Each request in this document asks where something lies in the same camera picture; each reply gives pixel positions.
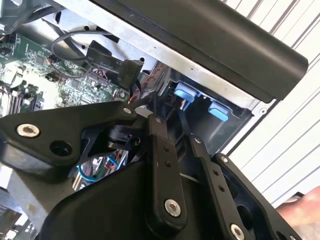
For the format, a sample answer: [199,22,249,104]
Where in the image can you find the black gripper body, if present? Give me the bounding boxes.
[47,154,266,240]

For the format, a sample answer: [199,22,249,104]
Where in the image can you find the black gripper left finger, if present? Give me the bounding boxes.
[0,99,189,230]

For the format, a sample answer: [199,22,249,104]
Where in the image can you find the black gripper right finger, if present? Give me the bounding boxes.
[177,109,301,240]

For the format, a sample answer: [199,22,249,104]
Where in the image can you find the hard disk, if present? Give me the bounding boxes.
[169,81,231,123]

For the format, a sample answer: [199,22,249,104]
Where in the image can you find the person's hand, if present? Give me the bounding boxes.
[274,186,320,240]

